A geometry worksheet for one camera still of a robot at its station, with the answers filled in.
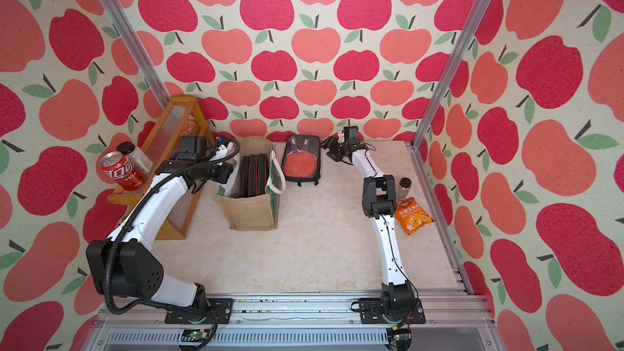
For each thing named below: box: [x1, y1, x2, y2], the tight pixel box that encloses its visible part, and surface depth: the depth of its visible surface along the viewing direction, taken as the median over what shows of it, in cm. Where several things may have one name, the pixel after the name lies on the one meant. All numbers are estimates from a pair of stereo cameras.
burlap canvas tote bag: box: [212, 137, 286, 231], surface depth 86 cm
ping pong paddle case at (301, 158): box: [281, 134, 321, 187], surface depth 117 cm
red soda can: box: [99, 151, 148, 191], surface depth 65 cm
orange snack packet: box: [394, 196, 436, 236], surface depth 92 cm
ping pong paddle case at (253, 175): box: [247, 154, 260, 197], surface depth 90 cm
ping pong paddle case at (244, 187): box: [238, 155, 251, 198], surface depth 90 cm
